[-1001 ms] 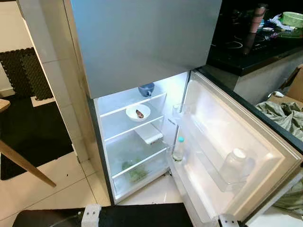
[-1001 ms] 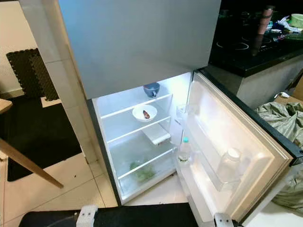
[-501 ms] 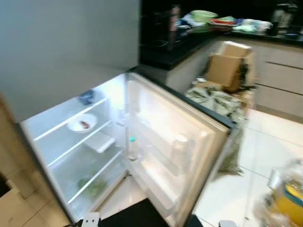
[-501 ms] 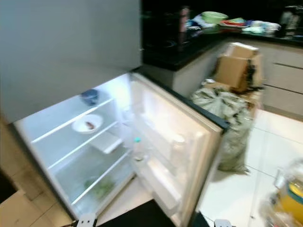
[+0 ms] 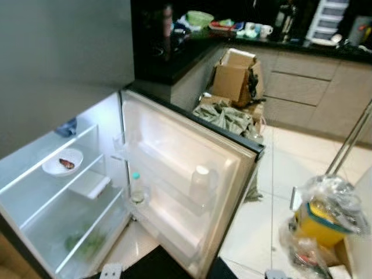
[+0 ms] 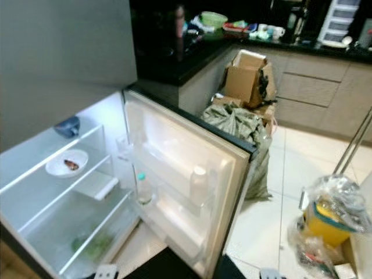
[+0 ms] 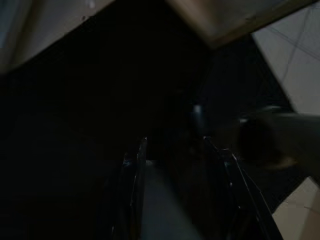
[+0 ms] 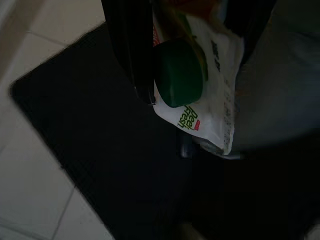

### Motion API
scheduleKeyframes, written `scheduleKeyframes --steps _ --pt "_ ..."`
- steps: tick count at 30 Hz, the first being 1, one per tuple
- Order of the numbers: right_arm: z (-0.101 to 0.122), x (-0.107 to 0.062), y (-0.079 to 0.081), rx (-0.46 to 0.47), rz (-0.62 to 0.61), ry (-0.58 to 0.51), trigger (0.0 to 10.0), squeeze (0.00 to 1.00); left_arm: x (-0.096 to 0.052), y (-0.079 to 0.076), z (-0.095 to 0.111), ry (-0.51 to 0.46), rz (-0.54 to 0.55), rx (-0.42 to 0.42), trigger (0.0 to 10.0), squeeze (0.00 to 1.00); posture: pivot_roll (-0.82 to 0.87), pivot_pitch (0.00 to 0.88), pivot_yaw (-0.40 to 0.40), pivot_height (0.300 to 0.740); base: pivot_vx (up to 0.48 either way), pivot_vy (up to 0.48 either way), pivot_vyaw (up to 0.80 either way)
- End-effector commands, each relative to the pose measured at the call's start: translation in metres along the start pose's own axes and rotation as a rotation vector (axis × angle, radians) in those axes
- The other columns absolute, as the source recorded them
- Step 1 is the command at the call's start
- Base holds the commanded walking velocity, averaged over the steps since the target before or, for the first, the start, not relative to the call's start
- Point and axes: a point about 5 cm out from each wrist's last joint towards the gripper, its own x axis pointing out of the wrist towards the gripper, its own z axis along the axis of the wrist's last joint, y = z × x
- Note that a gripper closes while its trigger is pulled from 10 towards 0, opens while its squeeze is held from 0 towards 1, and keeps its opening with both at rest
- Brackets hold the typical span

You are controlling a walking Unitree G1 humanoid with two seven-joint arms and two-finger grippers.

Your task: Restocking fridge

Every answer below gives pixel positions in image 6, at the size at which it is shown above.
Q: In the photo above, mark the glass fridge shelf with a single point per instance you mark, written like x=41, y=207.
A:
x=35, y=163
x=87, y=224
x=64, y=190

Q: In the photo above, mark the grey fridge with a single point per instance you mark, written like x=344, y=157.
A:
x=64, y=58

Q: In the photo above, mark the white plastic fridge tray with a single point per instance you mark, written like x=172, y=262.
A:
x=96, y=186

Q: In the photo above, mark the white fridge door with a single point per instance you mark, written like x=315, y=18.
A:
x=174, y=151

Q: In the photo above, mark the white bowl brown food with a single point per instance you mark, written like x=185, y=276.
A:
x=58, y=167

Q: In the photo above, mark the dark blue bowl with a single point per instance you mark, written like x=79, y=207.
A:
x=68, y=126

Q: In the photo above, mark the green leafy vegetables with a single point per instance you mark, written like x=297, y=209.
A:
x=93, y=244

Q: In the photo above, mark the water bottle teal cap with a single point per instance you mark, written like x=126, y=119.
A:
x=143, y=189

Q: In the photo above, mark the translucent bottle white cap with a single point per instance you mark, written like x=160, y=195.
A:
x=199, y=185

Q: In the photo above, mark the dark tall bottle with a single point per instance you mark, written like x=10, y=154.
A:
x=179, y=26

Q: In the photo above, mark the black floor mat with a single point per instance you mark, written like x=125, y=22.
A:
x=168, y=268

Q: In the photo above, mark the olive green sack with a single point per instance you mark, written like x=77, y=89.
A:
x=235, y=125

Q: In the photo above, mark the green bowl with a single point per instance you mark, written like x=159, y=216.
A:
x=213, y=19

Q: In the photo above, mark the large cardboard box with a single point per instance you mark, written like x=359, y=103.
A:
x=244, y=78

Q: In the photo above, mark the red tray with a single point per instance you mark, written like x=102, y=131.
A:
x=235, y=27

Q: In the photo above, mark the kitchen cabinet black countertop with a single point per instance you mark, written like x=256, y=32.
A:
x=314, y=87

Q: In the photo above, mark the black kitchen appliance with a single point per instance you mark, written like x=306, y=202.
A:
x=296, y=20

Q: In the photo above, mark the yellow container teal rim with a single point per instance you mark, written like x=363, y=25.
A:
x=325, y=226

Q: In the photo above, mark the white plate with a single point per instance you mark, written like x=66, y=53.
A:
x=336, y=43

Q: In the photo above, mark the clear plastic bag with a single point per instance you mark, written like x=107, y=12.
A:
x=346, y=195

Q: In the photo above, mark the white drawer organizer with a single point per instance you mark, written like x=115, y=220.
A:
x=340, y=20

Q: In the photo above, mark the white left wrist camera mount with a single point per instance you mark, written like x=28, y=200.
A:
x=106, y=271

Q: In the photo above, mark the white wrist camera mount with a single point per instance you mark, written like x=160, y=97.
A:
x=106, y=271
x=270, y=274

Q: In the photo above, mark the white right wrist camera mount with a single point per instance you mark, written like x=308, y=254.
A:
x=270, y=274

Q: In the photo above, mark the silver metal rail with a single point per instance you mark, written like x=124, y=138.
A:
x=354, y=139

